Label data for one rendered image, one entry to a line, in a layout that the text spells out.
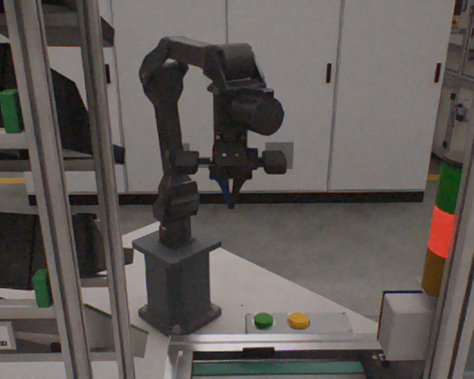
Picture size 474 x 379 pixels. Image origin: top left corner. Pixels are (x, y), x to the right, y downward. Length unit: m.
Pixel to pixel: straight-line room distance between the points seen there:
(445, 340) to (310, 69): 3.17
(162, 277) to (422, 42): 3.09
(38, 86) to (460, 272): 0.43
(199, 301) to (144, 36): 2.71
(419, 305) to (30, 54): 0.47
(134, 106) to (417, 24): 2.11
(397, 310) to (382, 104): 3.29
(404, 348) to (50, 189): 0.43
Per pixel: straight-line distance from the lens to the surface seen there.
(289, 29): 3.59
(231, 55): 0.75
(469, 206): 0.51
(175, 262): 1.01
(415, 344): 0.62
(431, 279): 0.58
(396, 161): 3.99
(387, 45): 3.75
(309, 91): 3.67
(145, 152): 3.77
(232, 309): 1.21
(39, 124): 0.40
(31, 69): 0.39
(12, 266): 0.52
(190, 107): 3.64
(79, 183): 3.98
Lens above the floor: 1.57
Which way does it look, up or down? 22 degrees down
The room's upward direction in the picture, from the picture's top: straight up
